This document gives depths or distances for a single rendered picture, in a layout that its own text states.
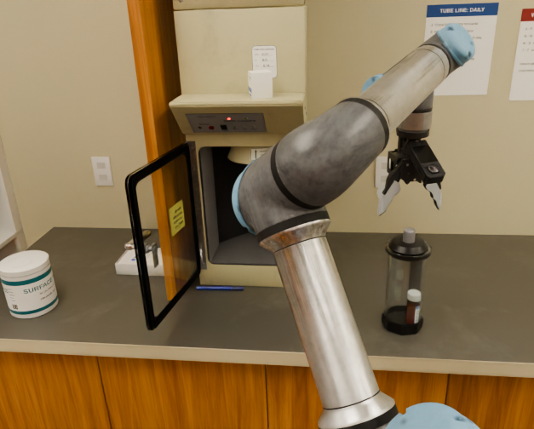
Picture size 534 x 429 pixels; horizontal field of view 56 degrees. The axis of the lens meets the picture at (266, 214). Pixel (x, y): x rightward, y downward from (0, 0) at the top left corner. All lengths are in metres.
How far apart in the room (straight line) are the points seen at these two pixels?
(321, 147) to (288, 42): 0.65
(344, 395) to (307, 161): 0.32
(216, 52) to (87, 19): 0.69
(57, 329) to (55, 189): 0.77
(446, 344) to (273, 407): 0.47
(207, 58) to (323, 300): 0.78
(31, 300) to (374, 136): 1.10
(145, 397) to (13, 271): 0.49
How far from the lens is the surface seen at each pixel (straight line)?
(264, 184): 0.72
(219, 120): 1.27
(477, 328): 1.41
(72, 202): 2.09
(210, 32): 1.32
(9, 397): 1.68
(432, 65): 0.91
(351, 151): 0.68
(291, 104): 1.19
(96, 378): 1.50
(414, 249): 1.23
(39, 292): 1.52
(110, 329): 1.42
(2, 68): 2.07
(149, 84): 1.28
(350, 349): 0.74
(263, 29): 1.29
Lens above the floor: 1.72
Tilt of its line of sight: 23 degrees down
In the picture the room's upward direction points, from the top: 2 degrees counter-clockwise
